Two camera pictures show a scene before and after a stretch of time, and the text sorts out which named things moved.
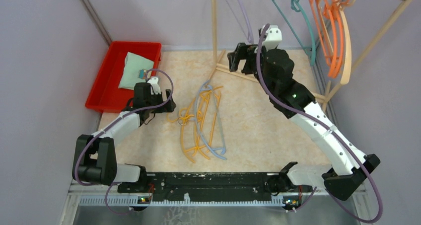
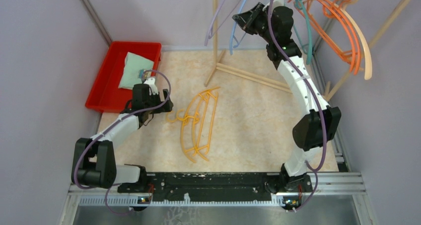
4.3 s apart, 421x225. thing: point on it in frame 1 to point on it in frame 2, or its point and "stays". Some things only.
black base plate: [209, 186] stays
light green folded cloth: [133, 63] stays
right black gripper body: [246, 52] to [258, 22]
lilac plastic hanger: [250, 38] to [214, 15]
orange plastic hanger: [333, 70] to [329, 10]
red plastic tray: [105, 96] stays
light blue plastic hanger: [224, 150] to [233, 36]
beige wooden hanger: [345, 75] to [368, 72]
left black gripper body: [165, 107] stays
